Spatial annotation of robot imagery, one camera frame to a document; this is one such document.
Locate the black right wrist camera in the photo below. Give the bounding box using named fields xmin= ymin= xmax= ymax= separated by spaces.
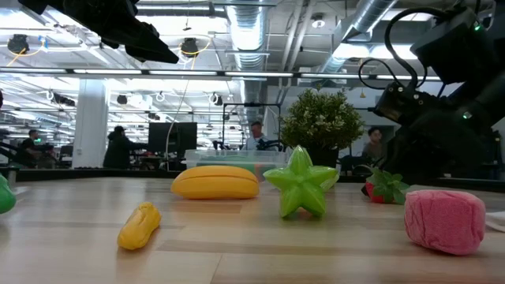
xmin=372 ymin=81 xmax=440 ymax=128

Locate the black ceiling cable reel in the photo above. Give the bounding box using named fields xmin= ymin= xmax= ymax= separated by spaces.
xmin=7 ymin=34 xmax=31 ymax=54
xmin=180 ymin=37 xmax=200 ymax=59

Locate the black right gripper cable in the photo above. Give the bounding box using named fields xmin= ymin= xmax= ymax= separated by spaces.
xmin=357 ymin=6 xmax=451 ymax=92

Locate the clear plastic tupperware container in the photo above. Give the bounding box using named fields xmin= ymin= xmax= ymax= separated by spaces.
xmin=185 ymin=148 xmax=291 ymax=183

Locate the yellow toy banana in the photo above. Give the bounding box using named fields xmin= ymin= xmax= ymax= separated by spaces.
xmin=170 ymin=165 xmax=260 ymax=200

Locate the potted green artificial plant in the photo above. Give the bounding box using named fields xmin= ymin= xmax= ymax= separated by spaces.
xmin=279 ymin=84 xmax=366 ymax=169

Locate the person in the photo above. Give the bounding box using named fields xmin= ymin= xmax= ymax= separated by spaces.
xmin=361 ymin=126 xmax=387 ymax=163
xmin=242 ymin=121 xmax=277 ymax=151
xmin=19 ymin=129 xmax=56 ymax=169
xmin=103 ymin=125 xmax=149 ymax=170

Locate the black flat monitor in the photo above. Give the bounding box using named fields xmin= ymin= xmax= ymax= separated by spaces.
xmin=148 ymin=121 xmax=198 ymax=154

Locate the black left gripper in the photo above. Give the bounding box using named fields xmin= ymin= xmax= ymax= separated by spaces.
xmin=17 ymin=0 xmax=181 ymax=65

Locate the pink foam block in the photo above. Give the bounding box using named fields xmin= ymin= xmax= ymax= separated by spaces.
xmin=403 ymin=189 xmax=487 ymax=256

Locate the silver spiral ventilation duct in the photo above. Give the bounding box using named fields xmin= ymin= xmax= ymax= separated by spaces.
xmin=319 ymin=0 xmax=398 ymax=76
xmin=226 ymin=0 xmax=269 ymax=131

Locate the small yellow toy vegetable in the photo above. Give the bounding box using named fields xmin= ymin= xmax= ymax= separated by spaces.
xmin=117 ymin=201 xmax=163 ymax=251

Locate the white pillar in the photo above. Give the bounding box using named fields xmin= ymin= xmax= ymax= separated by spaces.
xmin=72 ymin=78 xmax=110 ymax=170

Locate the black cabinet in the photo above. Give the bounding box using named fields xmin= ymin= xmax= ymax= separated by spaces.
xmin=484 ymin=133 xmax=504 ymax=178

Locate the dark green toy bell pepper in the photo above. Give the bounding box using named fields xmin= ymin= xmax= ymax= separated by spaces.
xmin=196 ymin=159 xmax=253 ymax=171

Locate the leafy red toy strawberry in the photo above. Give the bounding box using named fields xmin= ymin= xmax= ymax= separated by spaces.
xmin=361 ymin=168 xmax=411 ymax=205

